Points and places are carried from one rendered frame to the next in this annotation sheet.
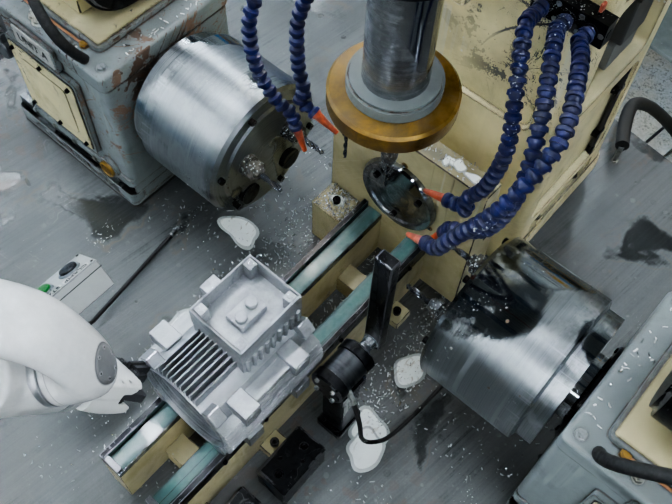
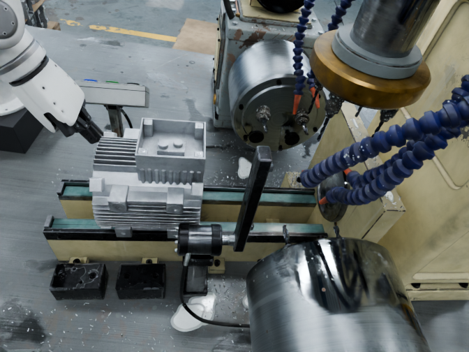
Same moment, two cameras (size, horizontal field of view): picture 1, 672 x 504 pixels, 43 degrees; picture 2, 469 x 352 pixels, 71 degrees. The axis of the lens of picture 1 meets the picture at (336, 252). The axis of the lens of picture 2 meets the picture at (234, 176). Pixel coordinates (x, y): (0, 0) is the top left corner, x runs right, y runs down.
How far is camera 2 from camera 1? 0.74 m
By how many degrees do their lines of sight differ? 25
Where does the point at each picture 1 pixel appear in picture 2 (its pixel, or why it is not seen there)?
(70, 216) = (186, 112)
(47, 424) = (82, 167)
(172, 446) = not seen: hidden behind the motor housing
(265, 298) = (190, 151)
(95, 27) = (250, 11)
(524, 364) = (307, 336)
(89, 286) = (131, 96)
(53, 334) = not seen: outside the picture
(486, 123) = (425, 176)
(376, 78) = (360, 18)
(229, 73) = (289, 57)
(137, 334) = not seen: hidden behind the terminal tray
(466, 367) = (265, 300)
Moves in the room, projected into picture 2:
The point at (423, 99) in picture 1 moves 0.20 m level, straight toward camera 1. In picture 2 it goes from (386, 60) to (274, 94)
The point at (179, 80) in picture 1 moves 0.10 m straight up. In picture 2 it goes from (263, 47) to (272, 8)
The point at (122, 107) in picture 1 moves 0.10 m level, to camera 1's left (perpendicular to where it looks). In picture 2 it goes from (233, 56) to (211, 41)
